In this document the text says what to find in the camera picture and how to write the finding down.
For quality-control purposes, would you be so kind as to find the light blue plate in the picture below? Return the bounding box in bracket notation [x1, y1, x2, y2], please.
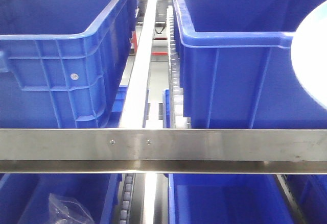
[291, 2, 326, 109]

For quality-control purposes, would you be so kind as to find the upper blue crate left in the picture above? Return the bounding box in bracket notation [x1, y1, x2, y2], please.
[1, 0, 131, 128]

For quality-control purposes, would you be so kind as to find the upper steel shelf rail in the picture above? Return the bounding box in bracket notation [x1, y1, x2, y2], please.
[1, 129, 326, 174]

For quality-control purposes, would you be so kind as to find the roller track upper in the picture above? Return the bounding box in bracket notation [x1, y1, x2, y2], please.
[166, 6, 191, 129]

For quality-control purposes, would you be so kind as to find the white divider rail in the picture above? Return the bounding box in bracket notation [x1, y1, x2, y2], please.
[119, 0, 157, 129]

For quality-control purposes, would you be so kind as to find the clear plastic bag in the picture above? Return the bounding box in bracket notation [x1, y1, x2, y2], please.
[46, 193, 95, 223]

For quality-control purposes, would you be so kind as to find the blue plastic bin far right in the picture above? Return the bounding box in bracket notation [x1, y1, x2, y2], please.
[286, 175, 326, 223]

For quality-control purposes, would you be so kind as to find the blue plastic bin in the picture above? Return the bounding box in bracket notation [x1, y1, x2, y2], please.
[168, 173, 293, 223]
[286, 175, 326, 223]
[1, 173, 122, 223]

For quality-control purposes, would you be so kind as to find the upper blue crate right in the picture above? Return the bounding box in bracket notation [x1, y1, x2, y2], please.
[173, 0, 326, 129]

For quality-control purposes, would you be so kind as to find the roller track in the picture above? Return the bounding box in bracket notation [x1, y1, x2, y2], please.
[118, 173, 135, 224]
[166, 6, 191, 129]

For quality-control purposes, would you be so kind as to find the blue plastic bin left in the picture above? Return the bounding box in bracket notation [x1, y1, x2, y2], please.
[1, 173, 122, 223]

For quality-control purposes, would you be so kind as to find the roller track lower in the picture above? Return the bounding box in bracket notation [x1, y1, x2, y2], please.
[118, 173, 135, 224]

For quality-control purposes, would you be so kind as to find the blue crate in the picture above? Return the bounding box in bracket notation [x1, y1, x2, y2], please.
[1, 0, 131, 128]
[173, 0, 326, 129]

